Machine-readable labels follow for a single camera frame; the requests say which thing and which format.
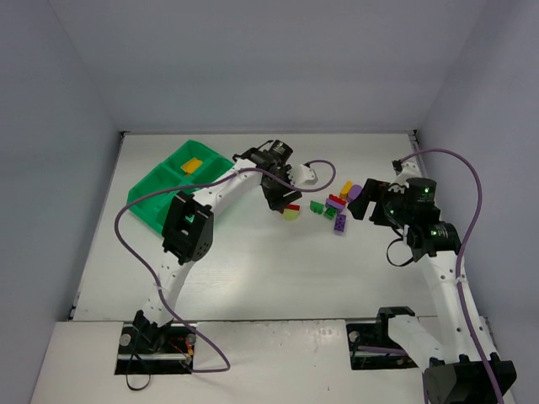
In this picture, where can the purple rectangular lego brick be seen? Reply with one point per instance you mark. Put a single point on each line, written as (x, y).
(340, 223)

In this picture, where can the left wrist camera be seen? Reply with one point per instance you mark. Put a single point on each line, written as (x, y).
(302, 174)

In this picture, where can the green compartment tray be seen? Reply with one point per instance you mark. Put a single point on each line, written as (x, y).
(168, 174)

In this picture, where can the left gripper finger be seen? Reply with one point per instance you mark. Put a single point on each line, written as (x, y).
(291, 198)
(277, 205)

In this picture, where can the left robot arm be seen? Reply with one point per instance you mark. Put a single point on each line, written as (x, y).
(189, 227)

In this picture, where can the green square lego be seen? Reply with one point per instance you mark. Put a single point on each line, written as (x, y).
(330, 213)

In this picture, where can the green curved lego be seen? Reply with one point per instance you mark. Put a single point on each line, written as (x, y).
(317, 207)

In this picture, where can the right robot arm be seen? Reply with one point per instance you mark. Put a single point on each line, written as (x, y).
(464, 365)

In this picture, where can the red long lego brick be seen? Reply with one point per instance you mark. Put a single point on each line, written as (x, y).
(333, 199)

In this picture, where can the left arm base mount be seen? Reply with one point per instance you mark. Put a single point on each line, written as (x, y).
(174, 356)

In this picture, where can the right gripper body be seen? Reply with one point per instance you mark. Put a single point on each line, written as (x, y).
(375, 202)

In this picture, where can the purple oval lego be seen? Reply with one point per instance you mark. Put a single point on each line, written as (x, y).
(354, 192)

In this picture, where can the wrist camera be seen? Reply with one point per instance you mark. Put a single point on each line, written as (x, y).
(405, 170)
(302, 174)

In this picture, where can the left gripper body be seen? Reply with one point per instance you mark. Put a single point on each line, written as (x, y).
(277, 195)

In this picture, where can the yellow oval lego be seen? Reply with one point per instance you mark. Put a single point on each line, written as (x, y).
(191, 166)

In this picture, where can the purple curved lego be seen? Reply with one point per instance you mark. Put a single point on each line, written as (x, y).
(330, 203)

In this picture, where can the yellow curved lego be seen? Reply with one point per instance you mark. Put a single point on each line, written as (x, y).
(344, 192)

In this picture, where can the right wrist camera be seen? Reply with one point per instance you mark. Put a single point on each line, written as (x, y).
(405, 170)

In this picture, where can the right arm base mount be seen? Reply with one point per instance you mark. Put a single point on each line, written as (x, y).
(368, 351)

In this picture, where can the lime half round lego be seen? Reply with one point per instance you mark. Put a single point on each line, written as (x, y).
(290, 215)

